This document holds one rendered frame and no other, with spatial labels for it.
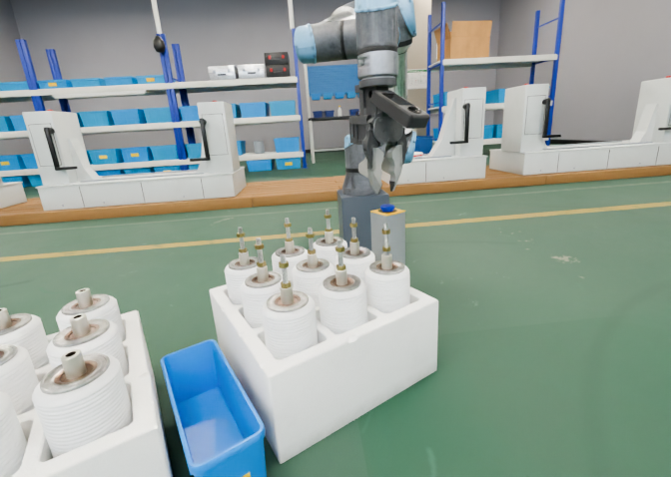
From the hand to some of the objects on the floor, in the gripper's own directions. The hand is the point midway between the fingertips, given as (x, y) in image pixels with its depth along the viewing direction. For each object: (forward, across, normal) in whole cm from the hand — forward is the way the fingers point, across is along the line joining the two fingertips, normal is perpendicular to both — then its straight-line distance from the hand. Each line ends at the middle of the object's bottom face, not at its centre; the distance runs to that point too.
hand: (386, 186), depth 68 cm
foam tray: (+43, +12, -12) cm, 46 cm away
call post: (+43, -17, -20) cm, 50 cm away
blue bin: (+43, +39, -4) cm, 58 cm away
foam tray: (+43, +66, -11) cm, 80 cm away
